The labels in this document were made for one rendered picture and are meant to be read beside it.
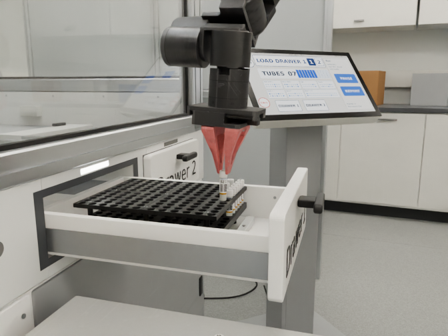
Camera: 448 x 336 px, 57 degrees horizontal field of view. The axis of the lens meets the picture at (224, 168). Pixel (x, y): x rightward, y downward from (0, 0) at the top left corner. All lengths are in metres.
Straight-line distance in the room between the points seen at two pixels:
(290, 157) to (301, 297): 0.58
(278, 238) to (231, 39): 0.27
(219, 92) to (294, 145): 0.97
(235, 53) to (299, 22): 1.72
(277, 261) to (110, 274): 0.40
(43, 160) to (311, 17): 1.84
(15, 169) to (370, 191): 3.21
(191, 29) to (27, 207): 0.33
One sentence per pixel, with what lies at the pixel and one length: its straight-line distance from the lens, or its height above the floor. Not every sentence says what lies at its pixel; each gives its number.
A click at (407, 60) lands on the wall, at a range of 4.20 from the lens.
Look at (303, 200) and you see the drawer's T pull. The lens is 0.60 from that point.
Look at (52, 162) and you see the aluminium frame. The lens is 0.64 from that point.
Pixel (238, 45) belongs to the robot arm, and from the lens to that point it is 0.58.
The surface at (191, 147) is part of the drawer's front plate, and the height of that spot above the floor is 0.91.
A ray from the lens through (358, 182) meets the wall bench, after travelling 3.58.
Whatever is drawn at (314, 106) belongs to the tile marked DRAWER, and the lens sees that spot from 1.46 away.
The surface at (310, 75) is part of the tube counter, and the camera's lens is 1.56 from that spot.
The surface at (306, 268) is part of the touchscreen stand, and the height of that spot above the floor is 0.36.
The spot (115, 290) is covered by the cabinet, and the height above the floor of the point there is 0.69.
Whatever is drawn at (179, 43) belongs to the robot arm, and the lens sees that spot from 0.60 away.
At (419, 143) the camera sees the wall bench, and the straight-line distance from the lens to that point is 3.52.
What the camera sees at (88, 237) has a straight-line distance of 0.60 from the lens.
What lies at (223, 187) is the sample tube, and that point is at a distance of 0.62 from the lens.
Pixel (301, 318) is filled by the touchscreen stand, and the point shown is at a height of 0.15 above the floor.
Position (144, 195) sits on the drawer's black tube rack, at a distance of 0.68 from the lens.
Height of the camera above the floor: 1.07
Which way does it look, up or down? 11 degrees down
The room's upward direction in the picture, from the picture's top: straight up
